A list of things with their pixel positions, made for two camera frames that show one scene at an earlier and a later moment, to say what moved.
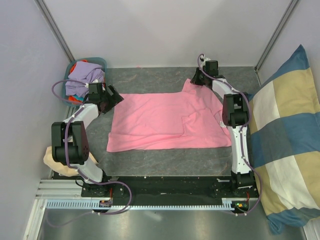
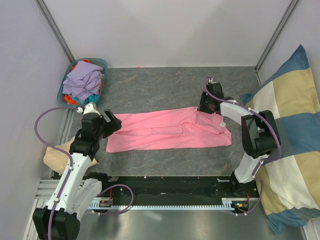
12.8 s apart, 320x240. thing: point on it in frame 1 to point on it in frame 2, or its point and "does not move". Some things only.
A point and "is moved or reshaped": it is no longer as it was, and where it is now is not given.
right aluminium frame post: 286,15 does not move
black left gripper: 115,99 to 114,125
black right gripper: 195,79 to 201,107
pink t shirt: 148,121 is moved or reshaped
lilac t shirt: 86,72 does not move
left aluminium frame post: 43,9 does not move
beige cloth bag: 63,169 does not move
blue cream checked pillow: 284,134 does not move
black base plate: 165,189 does not move
